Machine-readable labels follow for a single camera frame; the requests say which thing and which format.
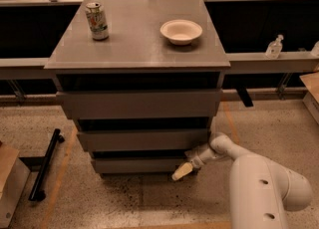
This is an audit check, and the green white soda can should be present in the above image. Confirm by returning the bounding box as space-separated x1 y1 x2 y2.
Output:
85 2 109 41

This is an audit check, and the grey metal rail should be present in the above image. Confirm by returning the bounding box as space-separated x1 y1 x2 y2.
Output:
0 52 319 80

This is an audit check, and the grey drawer cabinet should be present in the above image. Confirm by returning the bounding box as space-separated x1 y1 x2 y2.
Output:
46 0 230 160

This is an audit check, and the grey top drawer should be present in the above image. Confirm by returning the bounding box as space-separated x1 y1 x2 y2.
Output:
57 90 221 119

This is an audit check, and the white paper bowl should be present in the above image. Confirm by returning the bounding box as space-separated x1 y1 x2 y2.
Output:
160 20 202 46

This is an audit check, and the black bar with wheels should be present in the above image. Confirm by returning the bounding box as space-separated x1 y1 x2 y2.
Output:
28 128 65 201

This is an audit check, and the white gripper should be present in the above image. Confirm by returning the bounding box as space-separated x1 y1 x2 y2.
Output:
171 144 216 181

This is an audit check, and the cardboard box right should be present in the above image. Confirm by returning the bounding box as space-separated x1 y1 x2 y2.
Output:
300 72 319 124

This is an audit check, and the grey bottom drawer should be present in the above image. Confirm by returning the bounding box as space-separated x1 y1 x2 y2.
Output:
91 157 186 174

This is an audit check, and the grey drawer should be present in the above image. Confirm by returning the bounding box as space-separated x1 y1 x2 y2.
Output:
78 128 210 151
91 157 186 174
57 90 221 119

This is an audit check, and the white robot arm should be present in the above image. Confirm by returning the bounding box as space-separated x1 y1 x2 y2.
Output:
172 132 313 229

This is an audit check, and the clear sanitizer bottle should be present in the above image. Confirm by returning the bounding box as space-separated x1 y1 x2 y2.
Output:
265 34 284 59

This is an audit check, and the grey middle drawer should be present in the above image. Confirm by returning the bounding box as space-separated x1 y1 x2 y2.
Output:
78 128 210 151

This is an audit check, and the grey cart base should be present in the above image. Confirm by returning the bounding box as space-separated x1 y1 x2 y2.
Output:
0 144 45 229

